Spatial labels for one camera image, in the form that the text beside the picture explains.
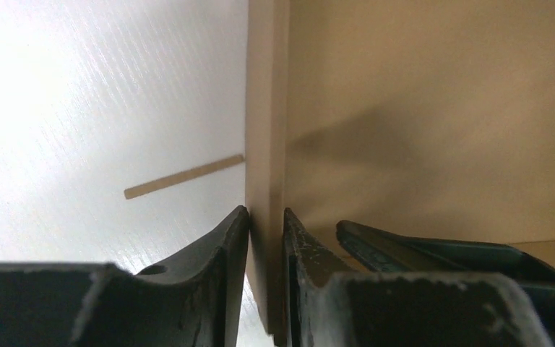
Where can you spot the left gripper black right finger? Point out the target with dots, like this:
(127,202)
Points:
(328,303)

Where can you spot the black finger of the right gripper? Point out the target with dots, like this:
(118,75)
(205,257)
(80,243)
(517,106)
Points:
(382,251)

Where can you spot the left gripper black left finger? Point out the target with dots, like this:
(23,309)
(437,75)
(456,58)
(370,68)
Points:
(192,298)

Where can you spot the brown cardboard box sheet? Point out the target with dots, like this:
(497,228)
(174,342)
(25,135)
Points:
(430,119)

